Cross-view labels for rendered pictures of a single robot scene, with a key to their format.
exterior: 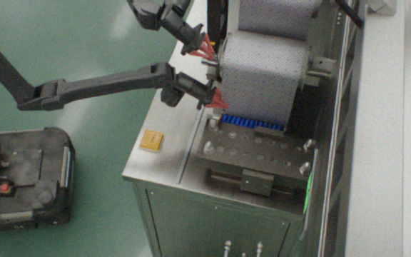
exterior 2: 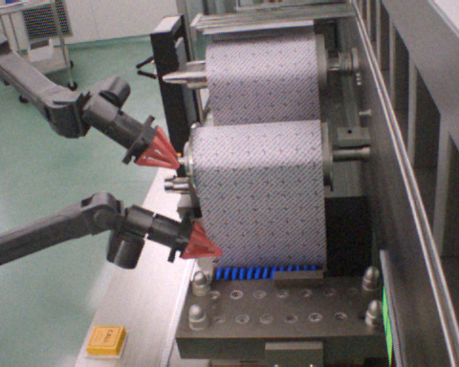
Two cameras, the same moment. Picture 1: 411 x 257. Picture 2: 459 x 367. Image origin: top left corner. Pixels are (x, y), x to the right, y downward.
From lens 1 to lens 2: 53 cm
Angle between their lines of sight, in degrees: 25
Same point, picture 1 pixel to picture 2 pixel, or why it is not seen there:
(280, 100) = (302, 212)
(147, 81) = (76, 221)
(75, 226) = not seen: outside the picture
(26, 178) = not seen: outside the picture
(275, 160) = (318, 317)
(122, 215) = not seen: outside the picture
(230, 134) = (232, 295)
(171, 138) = (140, 334)
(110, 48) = (70, 284)
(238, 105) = (237, 243)
